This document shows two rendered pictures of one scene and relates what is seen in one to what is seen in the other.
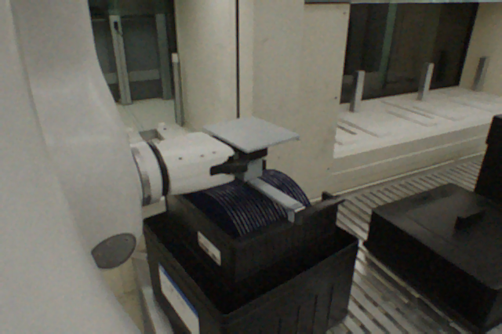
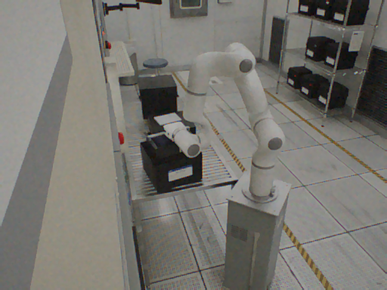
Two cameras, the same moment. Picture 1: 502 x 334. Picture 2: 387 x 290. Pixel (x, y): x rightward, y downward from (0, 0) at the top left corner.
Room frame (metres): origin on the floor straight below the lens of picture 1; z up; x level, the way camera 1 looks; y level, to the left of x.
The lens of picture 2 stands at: (0.10, 1.43, 1.84)
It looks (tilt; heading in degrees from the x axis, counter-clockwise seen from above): 31 degrees down; 281
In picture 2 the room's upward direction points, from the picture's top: 1 degrees counter-clockwise
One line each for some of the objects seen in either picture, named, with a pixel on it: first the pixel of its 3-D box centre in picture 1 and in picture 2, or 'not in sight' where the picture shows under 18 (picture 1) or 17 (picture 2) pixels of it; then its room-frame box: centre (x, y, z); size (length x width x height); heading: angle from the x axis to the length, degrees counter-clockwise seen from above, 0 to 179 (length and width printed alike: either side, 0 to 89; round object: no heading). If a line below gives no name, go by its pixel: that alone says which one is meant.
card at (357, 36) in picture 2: not in sight; (356, 39); (-1.00, -2.35, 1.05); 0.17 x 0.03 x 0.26; 26
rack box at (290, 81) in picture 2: not in sight; (298, 77); (-0.58, -3.21, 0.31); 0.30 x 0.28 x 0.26; 114
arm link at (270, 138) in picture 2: not in sight; (267, 145); (0.00, 0.12, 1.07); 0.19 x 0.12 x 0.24; 107
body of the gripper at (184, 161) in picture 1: (184, 161); (175, 131); (0.46, 0.08, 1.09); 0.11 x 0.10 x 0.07; 126
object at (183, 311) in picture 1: (246, 267); (171, 160); (0.52, 0.00, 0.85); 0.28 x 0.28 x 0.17; 36
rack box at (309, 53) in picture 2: not in sight; (319, 48); (-0.73, -2.90, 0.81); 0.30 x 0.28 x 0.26; 112
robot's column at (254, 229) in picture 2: not in sight; (254, 240); (0.01, 0.09, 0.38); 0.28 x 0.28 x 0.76; 71
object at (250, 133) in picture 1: (247, 219); (170, 144); (0.52, 0.00, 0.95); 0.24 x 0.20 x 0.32; 36
